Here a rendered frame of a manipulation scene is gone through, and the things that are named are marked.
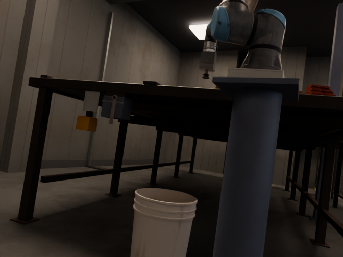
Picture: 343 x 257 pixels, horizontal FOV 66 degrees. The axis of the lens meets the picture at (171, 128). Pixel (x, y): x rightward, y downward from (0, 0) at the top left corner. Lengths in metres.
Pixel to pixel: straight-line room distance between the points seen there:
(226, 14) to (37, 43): 2.95
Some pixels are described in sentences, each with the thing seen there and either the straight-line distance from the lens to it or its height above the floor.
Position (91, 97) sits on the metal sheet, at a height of 0.82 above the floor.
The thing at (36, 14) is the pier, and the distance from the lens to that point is 3.74.
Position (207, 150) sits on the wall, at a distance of 6.56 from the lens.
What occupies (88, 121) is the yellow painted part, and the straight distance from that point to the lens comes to 1.58.
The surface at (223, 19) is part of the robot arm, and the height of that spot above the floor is 1.07.
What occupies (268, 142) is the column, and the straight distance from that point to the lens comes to 0.94.
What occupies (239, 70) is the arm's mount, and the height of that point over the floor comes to 0.90.
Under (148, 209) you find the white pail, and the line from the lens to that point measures 1.18.
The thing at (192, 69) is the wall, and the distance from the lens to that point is 7.07.
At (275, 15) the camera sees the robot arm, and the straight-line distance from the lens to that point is 1.06.
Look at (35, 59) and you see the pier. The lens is 3.65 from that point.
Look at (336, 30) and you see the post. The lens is 3.59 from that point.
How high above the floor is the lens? 0.63
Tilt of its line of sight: 2 degrees up
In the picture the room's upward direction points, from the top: 8 degrees clockwise
